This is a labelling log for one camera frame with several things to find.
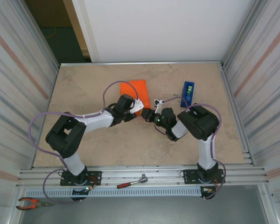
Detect orange wrapping paper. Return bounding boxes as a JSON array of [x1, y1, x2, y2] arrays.
[[119, 79, 152, 117]]

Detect blue tape dispenser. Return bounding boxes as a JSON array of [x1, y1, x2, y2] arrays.
[[180, 81, 196, 108]]

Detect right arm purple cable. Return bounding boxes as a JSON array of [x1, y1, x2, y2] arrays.
[[162, 96, 227, 201]]

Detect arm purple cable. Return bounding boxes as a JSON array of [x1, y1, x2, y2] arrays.
[[28, 80, 140, 206], [162, 96, 227, 201]]

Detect wide aluminium frame rail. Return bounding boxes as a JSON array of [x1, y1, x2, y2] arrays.
[[15, 165, 271, 189]]

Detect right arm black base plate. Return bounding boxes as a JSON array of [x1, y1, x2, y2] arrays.
[[183, 169, 224, 185]]

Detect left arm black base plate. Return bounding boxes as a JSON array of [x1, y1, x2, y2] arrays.
[[60, 170, 102, 187]]

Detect red handled ratchet wrench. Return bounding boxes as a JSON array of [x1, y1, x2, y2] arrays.
[[116, 173, 149, 189]]

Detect grey slotted cable duct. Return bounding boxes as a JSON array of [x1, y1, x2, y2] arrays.
[[25, 187, 203, 198]]

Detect red power wire with connector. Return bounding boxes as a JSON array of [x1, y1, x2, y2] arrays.
[[200, 178, 219, 195], [85, 176, 101, 191]]

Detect white door frame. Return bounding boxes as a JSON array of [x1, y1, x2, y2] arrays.
[[71, 0, 101, 63]]

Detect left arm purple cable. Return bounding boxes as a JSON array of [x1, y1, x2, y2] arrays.
[[28, 80, 140, 206]]

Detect orange floor cable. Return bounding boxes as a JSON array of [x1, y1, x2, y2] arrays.
[[45, 26, 59, 39]]

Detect orange handled pliers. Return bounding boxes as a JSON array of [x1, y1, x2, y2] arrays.
[[15, 197, 52, 210]]

